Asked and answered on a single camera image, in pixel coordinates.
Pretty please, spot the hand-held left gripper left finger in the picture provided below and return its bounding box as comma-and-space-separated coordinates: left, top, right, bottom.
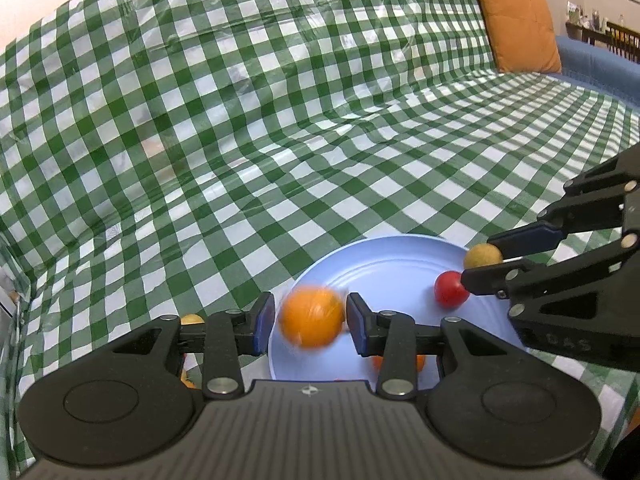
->
107, 291, 277, 400

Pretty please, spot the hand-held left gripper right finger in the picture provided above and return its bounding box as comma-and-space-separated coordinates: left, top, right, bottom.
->
346, 292, 518, 400

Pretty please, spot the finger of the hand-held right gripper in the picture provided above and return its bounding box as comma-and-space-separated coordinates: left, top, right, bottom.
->
486, 152, 640, 262
460, 232, 640, 372

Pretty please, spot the plastic-wrapped orange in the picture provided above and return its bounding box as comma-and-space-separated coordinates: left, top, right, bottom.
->
278, 285, 348, 350

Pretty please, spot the light blue plate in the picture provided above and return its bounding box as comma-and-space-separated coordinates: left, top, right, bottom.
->
268, 234, 525, 392

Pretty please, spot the red tomato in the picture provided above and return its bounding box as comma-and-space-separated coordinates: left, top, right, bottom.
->
433, 270, 471, 308

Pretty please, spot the blue sofa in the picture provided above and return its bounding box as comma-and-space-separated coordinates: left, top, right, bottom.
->
554, 35, 640, 110

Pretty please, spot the green white checked tablecloth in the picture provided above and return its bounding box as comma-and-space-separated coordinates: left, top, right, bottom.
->
0, 0, 640, 480

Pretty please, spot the dark wooden chair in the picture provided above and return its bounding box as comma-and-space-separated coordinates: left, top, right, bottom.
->
565, 19, 640, 65

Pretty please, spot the orange cushion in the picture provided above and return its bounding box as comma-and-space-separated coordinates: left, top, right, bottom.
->
468, 0, 564, 76

